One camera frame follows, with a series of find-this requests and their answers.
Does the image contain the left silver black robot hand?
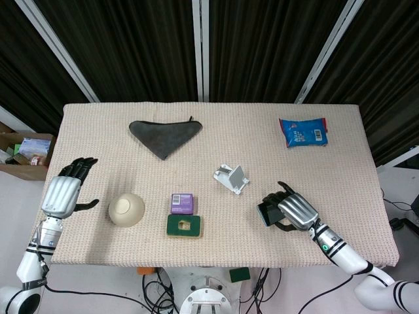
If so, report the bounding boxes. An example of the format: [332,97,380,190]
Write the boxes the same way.
[41,156,100,220]

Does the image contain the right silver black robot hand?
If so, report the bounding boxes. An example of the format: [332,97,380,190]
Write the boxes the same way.
[261,181,320,234]

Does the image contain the black smartphone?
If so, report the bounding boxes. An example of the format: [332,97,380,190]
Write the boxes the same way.
[256,201,285,227]

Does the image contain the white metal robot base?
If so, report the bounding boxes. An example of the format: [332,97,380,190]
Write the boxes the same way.
[178,266,242,314]

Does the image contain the white phone stand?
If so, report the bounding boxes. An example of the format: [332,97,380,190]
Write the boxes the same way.
[213,164,251,196]

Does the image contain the cardboard box with clutter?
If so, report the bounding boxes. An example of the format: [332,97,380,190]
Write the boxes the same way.
[0,120,56,181]

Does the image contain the beige upturned bowl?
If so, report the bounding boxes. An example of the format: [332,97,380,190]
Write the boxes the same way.
[108,192,146,229]

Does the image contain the blue snack packet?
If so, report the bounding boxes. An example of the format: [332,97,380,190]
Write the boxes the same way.
[278,116,329,148]

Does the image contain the green block under table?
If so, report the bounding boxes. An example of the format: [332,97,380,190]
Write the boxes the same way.
[228,267,251,283]

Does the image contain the black device on floor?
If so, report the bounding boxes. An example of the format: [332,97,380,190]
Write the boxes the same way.
[389,217,419,237]

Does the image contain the beige woven tablecloth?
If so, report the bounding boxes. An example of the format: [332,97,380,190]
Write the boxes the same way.
[23,103,400,268]

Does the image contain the small purple box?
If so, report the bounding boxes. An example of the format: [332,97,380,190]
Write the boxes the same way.
[169,192,196,216]

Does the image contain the grey triangular folded cloth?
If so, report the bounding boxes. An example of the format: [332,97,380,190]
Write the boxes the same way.
[128,116,203,162]

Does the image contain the green yellow sponge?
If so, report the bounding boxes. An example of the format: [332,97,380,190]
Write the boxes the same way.
[165,214,204,239]

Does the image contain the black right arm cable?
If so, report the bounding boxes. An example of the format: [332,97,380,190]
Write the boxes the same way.
[296,225,374,314]

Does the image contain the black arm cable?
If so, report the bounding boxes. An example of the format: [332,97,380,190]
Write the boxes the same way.
[35,245,151,311]
[296,225,374,314]

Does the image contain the tangled black cables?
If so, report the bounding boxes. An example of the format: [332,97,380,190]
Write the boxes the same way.
[141,267,180,314]
[240,267,283,314]

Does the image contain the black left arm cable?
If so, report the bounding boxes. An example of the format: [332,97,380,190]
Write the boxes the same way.
[35,245,151,311]

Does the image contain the white partition frame post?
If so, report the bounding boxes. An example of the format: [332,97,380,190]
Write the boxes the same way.
[14,0,100,103]
[191,0,211,102]
[293,0,365,105]

